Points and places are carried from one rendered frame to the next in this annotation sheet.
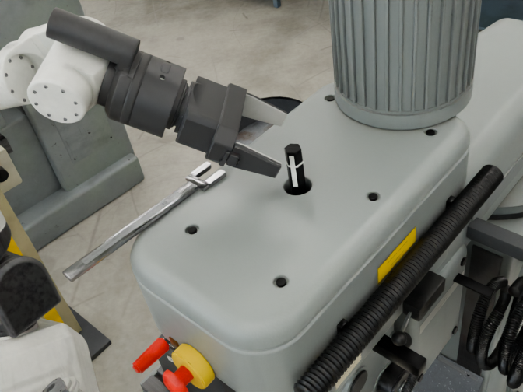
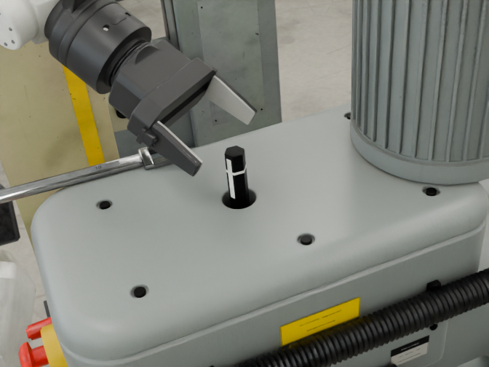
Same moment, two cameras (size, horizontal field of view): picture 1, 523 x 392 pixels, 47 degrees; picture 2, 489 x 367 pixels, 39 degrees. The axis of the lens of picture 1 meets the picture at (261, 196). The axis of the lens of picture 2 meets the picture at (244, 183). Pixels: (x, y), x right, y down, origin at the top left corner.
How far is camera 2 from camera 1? 0.29 m
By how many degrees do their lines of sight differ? 18
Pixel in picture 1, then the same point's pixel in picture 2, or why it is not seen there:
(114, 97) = (52, 34)
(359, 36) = (366, 46)
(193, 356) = (52, 338)
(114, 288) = not seen: hidden behind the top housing
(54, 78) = not seen: outside the picture
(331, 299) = (192, 335)
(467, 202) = (450, 295)
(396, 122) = (392, 165)
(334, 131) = (324, 153)
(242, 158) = (160, 141)
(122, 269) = not seen: hidden behind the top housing
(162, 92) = (99, 44)
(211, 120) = (140, 89)
